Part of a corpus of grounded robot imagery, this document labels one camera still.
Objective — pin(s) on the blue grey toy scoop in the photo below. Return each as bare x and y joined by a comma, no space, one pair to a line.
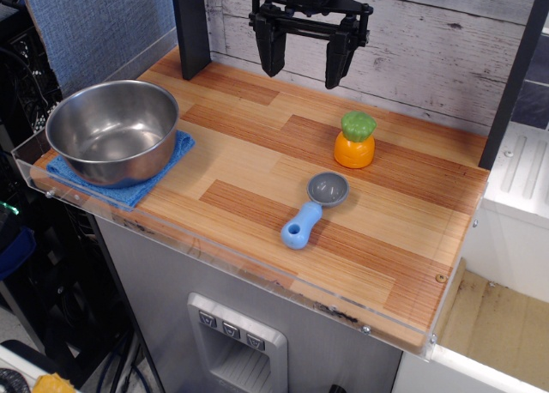
325,190

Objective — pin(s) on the black vertical post left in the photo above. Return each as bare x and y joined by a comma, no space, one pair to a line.
192,32

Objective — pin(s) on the stainless steel pot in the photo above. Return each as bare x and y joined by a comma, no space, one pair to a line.
115,134

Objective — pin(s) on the black vertical post right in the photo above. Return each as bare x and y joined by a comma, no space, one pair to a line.
525,53

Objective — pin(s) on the silver toy fridge cabinet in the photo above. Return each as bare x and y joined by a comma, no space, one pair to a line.
322,354

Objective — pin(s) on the blue fabric panel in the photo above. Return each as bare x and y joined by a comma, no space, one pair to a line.
92,41

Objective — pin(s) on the white toy sink unit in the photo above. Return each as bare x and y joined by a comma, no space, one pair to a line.
492,333

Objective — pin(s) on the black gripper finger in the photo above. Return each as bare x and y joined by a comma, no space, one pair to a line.
270,39
340,49

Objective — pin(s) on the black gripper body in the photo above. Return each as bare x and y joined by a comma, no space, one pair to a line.
319,18

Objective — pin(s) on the grey ice dispenser panel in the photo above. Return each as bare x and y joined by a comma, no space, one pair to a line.
239,353

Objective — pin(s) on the orange green carrot shaker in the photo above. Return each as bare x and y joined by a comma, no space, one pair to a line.
355,144

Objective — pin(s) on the blue folded cloth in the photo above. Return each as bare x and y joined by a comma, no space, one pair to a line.
125,197

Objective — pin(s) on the yellow object bottom left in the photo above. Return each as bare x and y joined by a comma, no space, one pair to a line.
52,383

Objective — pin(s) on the clear acrylic guard rail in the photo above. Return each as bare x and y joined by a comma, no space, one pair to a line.
379,262

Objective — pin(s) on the black vertical post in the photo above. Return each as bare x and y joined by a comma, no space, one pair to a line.
192,32
525,53

